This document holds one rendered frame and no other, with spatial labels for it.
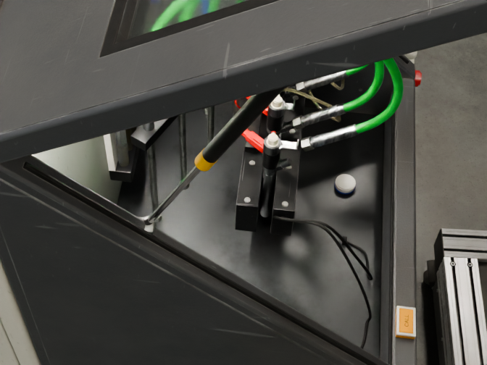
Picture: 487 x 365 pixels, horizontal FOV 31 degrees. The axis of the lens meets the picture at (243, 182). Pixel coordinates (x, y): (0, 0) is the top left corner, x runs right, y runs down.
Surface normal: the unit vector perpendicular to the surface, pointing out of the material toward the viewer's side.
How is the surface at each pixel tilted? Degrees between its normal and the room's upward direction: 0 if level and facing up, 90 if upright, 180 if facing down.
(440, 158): 0
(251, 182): 0
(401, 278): 0
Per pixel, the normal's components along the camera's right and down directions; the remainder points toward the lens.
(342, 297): 0.04, -0.57
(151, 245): 0.70, -0.35
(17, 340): -0.11, 0.81
